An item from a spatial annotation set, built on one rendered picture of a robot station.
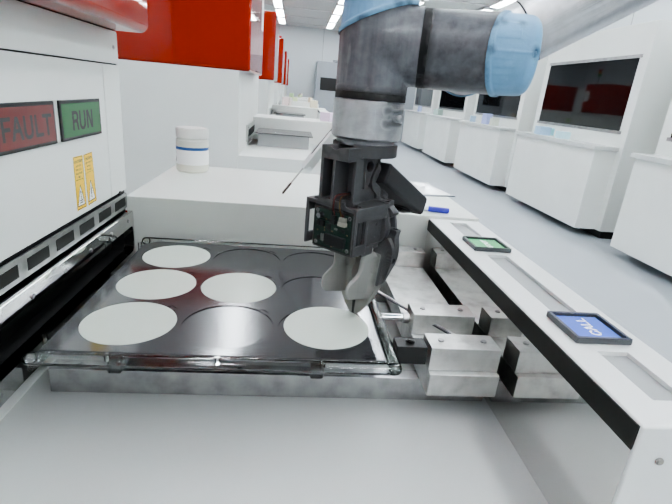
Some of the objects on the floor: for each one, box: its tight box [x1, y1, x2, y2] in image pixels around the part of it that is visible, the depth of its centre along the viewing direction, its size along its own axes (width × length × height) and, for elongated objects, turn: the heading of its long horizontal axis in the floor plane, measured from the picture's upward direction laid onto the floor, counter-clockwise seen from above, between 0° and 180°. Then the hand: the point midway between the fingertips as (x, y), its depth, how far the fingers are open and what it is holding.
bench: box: [454, 56, 548, 192], centre depth 725 cm, size 108×180×200 cm, turn 171°
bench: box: [422, 91, 477, 166], centre depth 931 cm, size 108×180×200 cm, turn 171°
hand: (358, 302), depth 58 cm, fingers closed
